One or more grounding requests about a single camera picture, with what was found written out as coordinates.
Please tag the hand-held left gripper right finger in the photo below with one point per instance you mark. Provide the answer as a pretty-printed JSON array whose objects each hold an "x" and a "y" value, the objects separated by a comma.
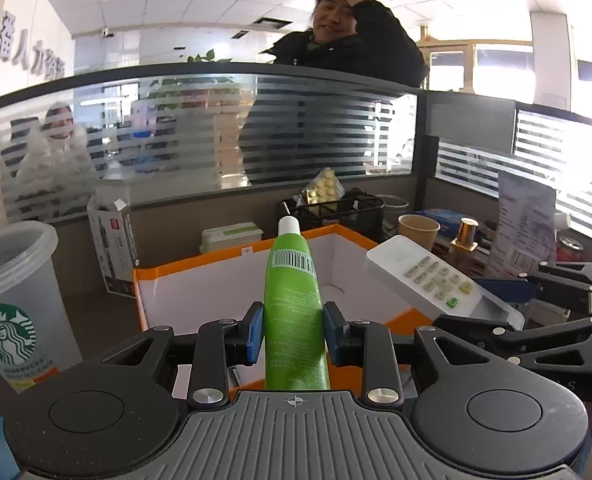
[{"x": 332, "y": 332}]

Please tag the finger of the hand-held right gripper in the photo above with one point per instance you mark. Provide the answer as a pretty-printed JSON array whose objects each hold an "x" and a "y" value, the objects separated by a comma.
[
  {"x": 506, "y": 289},
  {"x": 476, "y": 327}
]

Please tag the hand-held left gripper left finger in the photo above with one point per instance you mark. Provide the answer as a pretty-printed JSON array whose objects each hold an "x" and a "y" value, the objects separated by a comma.
[{"x": 254, "y": 335}]

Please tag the green squeeze tube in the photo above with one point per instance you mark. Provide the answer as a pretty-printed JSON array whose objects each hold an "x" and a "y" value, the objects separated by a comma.
[{"x": 293, "y": 320}]

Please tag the white remote control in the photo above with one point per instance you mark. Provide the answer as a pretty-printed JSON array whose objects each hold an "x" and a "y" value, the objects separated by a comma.
[{"x": 416, "y": 270}]

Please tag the orange cardboard box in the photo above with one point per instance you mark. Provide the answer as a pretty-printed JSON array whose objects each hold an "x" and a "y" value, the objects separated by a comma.
[{"x": 175, "y": 300}]

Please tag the printed paper sheet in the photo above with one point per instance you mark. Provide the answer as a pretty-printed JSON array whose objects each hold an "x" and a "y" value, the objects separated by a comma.
[{"x": 521, "y": 220}]

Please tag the red drink can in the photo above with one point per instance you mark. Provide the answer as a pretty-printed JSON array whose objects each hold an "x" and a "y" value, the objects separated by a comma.
[{"x": 569, "y": 251}]

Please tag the blue cardboard box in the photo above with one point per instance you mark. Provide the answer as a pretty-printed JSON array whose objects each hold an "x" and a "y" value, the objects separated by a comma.
[{"x": 448, "y": 216}]

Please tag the white box green label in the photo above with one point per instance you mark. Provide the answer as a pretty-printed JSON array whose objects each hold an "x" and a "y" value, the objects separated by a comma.
[{"x": 230, "y": 237}]

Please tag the brown paper cup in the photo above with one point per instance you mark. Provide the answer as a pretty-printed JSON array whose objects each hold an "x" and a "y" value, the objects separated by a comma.
[{"x": 418, "y": 235}]

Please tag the striped glass desk partition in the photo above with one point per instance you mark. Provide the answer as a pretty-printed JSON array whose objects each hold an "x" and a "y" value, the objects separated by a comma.
[
  {"x": 481, "y": 160},
  {"x": 185, "y": 160}
]

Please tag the yellow pill blister pack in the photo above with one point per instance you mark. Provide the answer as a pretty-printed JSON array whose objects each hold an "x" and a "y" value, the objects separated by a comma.
[{"x": 324, "y": 185}]

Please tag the white and black carton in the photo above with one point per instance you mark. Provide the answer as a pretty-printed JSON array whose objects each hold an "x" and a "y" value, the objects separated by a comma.
[{"x": 115, "y": 250}]

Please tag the translucent plastic cup green logo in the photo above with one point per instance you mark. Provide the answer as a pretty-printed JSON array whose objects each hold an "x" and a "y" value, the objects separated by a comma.
[{"x": 10, "y": 280}]

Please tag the green potted plant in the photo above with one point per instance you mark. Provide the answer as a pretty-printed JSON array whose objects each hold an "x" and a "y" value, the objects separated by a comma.
[{"x": 195, "y": 85}]

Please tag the grey wall lettering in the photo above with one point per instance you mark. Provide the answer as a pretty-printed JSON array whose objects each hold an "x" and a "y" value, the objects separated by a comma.
[{"x": 30, "y": 45}]

